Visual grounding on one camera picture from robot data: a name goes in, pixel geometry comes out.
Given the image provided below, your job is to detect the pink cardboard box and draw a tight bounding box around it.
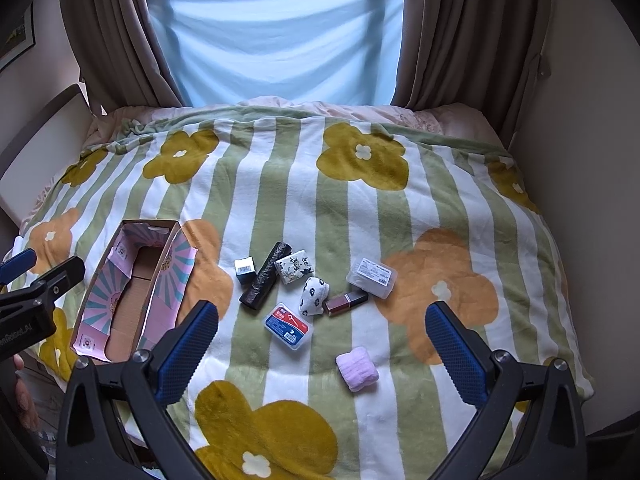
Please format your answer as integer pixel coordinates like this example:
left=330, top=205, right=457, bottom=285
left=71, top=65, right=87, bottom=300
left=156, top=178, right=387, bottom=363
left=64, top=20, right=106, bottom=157
left=70, top=219, right=198, bottom=363

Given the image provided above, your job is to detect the pink fluffy towel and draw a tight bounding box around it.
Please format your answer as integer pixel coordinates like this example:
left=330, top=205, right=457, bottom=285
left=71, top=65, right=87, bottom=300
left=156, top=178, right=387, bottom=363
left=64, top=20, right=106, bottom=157
left=335, top=347, right=378, bottom=392

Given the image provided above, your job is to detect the black garbage bag roll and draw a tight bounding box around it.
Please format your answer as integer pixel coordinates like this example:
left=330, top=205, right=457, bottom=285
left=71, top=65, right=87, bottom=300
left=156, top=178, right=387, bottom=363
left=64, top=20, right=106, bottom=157
left=240, top=242, right=292, bottom=312

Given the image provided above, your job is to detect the small blue white box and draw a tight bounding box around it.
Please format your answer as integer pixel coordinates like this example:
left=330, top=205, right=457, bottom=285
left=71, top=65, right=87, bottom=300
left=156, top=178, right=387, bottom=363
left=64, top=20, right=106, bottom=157
left=233, top=256, right=256, bottom=286

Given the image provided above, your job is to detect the red blue floss box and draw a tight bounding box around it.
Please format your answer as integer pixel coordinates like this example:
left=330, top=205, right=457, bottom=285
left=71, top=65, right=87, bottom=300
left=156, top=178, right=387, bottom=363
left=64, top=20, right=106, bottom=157
left=262, top=302, right=314, bottom=351

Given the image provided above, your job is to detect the clear plastic case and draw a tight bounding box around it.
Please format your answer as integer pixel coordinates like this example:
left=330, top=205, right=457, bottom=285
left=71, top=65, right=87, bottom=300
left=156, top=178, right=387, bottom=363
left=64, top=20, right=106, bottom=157
left=346, top=257, right=397, bottom=299

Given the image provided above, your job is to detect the floral tissue pack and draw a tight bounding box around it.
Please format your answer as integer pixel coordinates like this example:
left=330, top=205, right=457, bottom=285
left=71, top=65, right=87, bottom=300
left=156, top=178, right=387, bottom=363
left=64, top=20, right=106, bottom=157
left=274, top=250, right=314, bottom=285

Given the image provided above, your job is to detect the black white spotted sock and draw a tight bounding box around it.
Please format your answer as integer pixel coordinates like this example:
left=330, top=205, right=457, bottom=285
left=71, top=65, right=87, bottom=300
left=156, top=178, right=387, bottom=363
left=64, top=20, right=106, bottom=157
left=299, top=276, right=330, bottom=316

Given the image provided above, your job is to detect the person's left hand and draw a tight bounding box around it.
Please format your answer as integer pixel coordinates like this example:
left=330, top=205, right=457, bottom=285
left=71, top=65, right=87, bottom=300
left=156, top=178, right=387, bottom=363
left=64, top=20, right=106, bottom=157
left=15, top=375, right=40, bottom=431

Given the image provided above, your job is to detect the white headboard panel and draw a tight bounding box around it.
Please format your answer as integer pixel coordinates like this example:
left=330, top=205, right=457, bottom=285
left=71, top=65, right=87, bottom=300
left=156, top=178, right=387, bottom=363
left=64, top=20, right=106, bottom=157
left=1, top=84, right=92, bottom=224

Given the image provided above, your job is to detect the left brown curtain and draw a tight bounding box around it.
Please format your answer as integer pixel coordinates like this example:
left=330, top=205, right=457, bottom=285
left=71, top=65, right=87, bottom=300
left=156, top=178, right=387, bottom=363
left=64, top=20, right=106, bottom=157
left=60, top=0, right=182, bottom=113

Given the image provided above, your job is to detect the brown curtain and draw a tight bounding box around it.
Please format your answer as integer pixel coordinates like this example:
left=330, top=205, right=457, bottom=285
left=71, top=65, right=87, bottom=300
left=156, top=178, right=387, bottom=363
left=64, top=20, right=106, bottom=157
left=60, top=0, right=182, bottom=113
left=392, top=0, right=552, bottom=145

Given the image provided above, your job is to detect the striped floral blanket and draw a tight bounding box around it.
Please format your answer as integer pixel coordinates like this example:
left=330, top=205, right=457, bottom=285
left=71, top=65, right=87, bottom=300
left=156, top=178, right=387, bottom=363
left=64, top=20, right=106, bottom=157
left=13, top=107, right=594, bottom=479

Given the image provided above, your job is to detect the pink bed sheet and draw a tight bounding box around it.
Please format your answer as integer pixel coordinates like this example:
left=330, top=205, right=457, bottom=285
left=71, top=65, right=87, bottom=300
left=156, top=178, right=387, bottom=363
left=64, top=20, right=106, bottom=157
left=82, top=96, right=503, bottom=148

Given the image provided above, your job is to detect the light blue window sheet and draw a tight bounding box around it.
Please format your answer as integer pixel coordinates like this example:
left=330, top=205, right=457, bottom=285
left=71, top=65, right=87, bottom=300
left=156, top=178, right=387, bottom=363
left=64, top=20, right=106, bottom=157
left=148, top=0, right=404, bottom=107

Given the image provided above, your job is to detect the right brown curtain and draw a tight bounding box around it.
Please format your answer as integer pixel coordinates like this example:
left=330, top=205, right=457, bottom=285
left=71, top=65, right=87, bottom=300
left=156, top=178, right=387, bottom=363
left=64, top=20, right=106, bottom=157
left=392, top=0, right=552, bottom=145

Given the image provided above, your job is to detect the framed wall picture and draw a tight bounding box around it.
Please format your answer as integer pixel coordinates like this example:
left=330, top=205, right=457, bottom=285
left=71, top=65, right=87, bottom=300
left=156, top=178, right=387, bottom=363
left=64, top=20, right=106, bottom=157
left=0, top=4, right=36, bottom=70

